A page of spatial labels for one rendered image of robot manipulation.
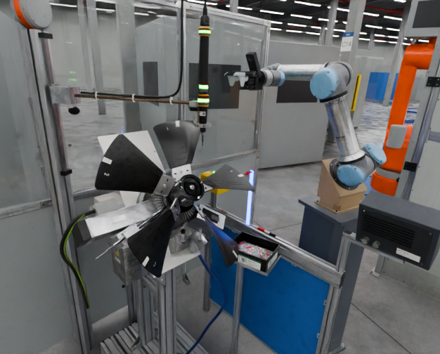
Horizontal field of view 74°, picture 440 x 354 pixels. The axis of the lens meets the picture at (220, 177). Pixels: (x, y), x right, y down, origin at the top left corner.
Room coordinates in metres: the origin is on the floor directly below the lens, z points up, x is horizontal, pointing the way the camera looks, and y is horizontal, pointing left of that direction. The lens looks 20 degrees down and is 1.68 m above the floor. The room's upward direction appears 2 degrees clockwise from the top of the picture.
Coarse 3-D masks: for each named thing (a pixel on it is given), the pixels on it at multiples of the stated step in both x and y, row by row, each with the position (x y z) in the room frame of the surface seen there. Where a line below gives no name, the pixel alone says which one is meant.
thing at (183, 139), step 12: (180, 120) 1.38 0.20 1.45; (156, 132) 1.33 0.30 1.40; (168, 132) 1.33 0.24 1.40; (180, 132) 1.33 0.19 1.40; (192, 132) 1.33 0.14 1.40; (168, 144) 1.30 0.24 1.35; (180, 144) 1.28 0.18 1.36; (192, 144) 1.29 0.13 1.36; (168, 156) 1.26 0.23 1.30; (180, 156) 1.25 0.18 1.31; (192, 156) 1.24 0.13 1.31
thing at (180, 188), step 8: (184, 176) 1.12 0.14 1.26; (192, 176) 1.14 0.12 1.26; (184, 184) 1.10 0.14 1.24; (192, 184) 1.13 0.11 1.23; (200, 184) 1.14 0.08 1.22; (176, 192) 1.09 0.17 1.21; (184, 192) 1.07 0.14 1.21; (192, 192) 1.09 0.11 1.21; (200, 192) 1.12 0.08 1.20; (168, 200) 1.12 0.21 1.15; (184, 200) 1.07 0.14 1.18; (192, 200) 1.07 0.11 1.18; (184, 208) 1.14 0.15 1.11
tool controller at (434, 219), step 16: (368, 208) 0.99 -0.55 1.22; (384, 208) 0.97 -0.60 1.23; (400, 208) 0.96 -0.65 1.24; (416, 208) 0.94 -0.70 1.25; (432, 208) 0.94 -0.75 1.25; (368, 224) 0.99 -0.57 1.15; (384, 224) 0.95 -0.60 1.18; (400, 224) 0.91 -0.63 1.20; (416, 224) 0.88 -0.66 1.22; (432, 224) 0.86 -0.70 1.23; (368, 240) 0.99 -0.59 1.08; (384, 240) 0.96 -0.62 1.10; (400, 240) 0.91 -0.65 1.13; (416, 240) 0.88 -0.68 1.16; (432, 240) 0.85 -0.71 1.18; (400, 256) 0.92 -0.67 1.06; (416, 256) 0.88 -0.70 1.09; (432, 256) 0.85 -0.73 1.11
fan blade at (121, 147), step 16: (112, 144) 1.07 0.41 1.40; (128, 144) 1.09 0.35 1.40; (112, 160) 1.05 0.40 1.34; (128, 160) 1.07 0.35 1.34; (144, 160) 1.09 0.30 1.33; (96, 176) 1.01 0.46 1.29; (112, 176) 1.04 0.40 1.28; (128, 176) 1.06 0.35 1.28; (144, 176) 1.08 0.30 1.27; (160, 176) 1.10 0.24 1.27
